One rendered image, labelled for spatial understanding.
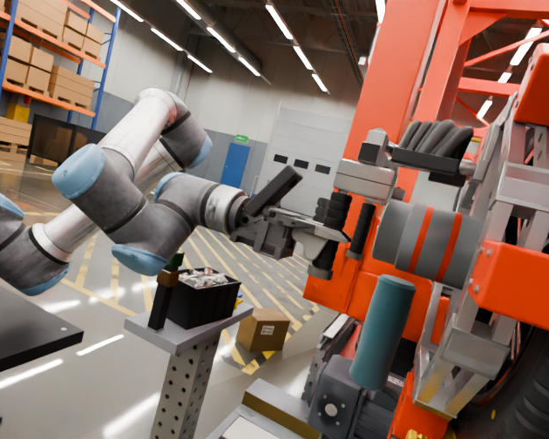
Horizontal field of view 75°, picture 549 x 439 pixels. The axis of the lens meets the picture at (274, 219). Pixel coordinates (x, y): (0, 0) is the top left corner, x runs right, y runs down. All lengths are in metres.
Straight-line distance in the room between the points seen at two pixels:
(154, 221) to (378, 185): 0.38
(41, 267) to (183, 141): 0.55
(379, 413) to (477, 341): 0.66
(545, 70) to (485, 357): 0.37
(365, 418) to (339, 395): 0.10
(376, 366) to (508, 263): 0.55
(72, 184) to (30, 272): 0.67
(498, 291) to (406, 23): 1.06
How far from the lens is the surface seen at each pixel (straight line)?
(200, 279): 1.03
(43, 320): 1.32
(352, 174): 0.59
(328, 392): 1.13
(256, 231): 0.65
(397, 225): 0.71
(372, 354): 0.91
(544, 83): 0.60
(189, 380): 1.20
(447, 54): 3.41
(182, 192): 0.69
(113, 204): 0.62
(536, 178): 0.53
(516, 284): 0.42
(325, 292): 1.26
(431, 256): 0.71
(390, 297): 0.87
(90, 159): 0.62
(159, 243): 0.65
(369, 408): 1.15
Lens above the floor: 0.88
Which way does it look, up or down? 6 degrees down
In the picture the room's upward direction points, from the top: 15 degrees clockwise
